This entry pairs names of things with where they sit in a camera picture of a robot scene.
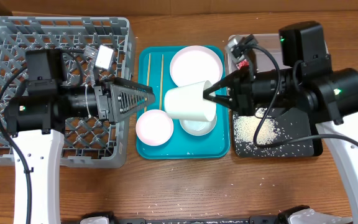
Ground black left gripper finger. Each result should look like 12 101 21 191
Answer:
112 77 153 93
109 91 155 123

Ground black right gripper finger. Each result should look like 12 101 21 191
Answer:
203 73 238 97
203 95 234 110

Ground red snack wrapper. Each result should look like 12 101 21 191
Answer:
237 60 249 69

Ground white paper cup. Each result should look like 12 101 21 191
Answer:
163 80 216 122

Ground grey bowl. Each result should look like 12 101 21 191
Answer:
180 115 217 136

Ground white rice grains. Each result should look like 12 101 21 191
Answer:
233 107 310 156

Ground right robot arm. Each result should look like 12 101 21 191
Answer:
203 21 358 223

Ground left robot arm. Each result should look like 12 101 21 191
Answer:
0 49 155 223

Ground clear plastic waste bin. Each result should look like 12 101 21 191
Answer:
226 33 333 99

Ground black waste tray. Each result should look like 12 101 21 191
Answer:
231 107 324 158

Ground grey dishwasher rack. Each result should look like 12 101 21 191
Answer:
0 16 136 168

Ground left wooden chopstick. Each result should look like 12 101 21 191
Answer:
144 53 151 112

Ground small pink-rimmed white plate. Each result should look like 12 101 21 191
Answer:
135 110 174 146

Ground large white plate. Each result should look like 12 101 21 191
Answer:
170 45 223 86

